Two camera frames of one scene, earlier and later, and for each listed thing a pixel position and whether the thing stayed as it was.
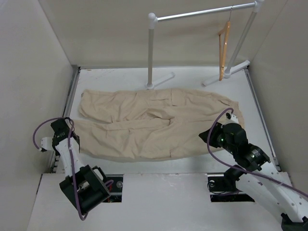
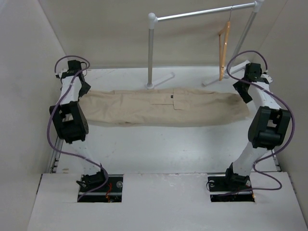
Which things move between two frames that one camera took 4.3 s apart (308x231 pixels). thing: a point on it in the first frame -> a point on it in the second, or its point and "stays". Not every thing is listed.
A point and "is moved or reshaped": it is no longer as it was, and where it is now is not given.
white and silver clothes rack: [152, 19] stays
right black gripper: [217, 128] -> [246, 97]
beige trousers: [150, 124] is moved or reshaped
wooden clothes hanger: [222, 63] stays
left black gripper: [78, 140] -> [84, 90]
